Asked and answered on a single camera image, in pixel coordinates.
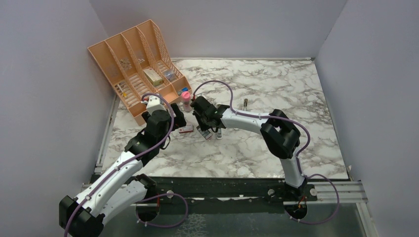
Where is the peach plastic desk organizer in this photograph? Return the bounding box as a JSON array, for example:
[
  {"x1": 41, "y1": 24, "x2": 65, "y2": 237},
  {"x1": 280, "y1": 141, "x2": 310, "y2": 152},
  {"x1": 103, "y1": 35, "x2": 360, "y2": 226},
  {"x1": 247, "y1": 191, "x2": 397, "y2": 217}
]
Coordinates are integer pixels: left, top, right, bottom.
[{"x1": 88, "y1": 20, "x2": 191, "y2": 125}]

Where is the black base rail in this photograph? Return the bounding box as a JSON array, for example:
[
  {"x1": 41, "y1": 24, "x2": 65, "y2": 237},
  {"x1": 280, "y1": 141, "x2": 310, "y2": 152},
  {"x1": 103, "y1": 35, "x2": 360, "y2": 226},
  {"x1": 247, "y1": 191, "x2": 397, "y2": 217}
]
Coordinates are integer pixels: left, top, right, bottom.
[{"x1": 90, "y1": 175, "x2": 318, "y2": 213}]

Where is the yellow green box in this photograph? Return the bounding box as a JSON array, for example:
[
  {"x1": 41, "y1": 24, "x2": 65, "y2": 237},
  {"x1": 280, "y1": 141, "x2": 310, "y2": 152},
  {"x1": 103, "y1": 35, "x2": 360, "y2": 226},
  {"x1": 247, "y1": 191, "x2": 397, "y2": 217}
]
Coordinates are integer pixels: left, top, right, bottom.
[{"x1": 143, "y1": 68, "x2": 163, "y2": 86}]

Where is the pink cap glue bottle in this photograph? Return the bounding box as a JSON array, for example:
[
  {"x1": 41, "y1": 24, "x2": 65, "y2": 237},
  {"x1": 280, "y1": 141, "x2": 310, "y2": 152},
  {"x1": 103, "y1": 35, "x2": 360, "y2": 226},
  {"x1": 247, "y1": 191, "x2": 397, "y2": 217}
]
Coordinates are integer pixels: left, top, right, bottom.
[{"x1": 181, "y1": 91, "x2": 192, "y2": 112}]

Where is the red staple box sleeve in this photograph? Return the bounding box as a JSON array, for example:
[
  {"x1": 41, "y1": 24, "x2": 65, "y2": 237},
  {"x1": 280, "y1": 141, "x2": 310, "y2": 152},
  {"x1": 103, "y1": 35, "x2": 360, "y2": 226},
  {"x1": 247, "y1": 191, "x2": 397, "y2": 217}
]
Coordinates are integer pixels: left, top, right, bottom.
[{"x1": 179, "y1": 124, "x2": 194, "y2": 133}]

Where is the long white stapler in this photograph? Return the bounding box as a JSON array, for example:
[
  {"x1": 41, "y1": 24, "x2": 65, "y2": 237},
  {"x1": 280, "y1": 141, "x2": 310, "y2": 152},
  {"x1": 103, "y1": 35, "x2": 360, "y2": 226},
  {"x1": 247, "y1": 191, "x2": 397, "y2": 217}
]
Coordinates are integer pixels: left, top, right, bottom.
[{"x1": 215, "y1": 128, "x2": 222, "y2": 140}]

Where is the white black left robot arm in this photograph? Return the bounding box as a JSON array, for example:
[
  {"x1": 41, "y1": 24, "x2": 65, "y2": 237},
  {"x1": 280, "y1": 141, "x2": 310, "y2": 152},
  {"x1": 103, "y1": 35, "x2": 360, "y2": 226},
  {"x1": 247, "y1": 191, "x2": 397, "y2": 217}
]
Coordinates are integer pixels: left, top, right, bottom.
[{"x1": 59, "y1": 101, "x2": 186, "y2": 237}]

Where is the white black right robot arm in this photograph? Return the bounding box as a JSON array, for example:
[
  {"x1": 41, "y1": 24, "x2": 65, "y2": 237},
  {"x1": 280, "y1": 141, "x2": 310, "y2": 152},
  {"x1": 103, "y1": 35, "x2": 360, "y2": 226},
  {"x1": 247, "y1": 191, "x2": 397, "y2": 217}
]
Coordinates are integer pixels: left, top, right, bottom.
[{"x1": 191, "y1": 96, "x2": 307, "y2": 201}]

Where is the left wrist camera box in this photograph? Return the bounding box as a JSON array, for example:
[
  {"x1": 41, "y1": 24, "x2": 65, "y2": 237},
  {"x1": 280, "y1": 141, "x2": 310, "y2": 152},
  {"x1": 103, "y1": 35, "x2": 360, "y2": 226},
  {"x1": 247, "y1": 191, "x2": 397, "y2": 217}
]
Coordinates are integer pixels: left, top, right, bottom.
[{"x1": 141, "y1": 95, "x2": 166, "y2": 114}]

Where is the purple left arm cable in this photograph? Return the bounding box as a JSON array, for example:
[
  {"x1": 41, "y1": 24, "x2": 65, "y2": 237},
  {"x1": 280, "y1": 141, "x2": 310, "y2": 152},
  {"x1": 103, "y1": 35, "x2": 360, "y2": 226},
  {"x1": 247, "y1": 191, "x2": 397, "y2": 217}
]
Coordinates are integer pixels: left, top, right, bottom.
[{"x1": 64, "y1": 93, "x2": 190, "y2": 237}]

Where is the staple box tray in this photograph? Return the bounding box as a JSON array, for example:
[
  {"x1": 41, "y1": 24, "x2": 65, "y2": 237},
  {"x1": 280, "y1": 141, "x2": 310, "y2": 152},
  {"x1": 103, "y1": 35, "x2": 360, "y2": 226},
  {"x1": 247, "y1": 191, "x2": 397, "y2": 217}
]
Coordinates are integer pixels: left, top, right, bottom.
[{"x1": 197, "y1": 125, "x2": 212, "y2": 140}]

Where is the clear bag of clips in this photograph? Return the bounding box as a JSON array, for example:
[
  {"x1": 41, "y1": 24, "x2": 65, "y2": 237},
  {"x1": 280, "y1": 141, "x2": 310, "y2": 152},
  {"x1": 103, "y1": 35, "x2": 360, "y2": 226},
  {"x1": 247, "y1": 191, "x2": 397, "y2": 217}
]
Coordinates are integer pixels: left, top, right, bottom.
[{"x1": 163, "y1": 69, "x2": 176, "y2": 81}]

